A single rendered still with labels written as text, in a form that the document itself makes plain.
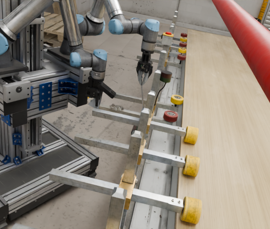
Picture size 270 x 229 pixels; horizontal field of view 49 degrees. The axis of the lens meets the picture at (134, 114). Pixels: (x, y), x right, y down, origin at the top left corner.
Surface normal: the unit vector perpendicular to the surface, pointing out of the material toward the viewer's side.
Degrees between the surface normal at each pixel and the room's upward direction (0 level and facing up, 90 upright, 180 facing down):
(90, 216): 0
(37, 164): 0
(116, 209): 90
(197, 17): 90
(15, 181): 0
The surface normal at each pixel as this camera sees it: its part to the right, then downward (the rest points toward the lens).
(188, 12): -0.18, 0.44
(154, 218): 0.16, -0.87
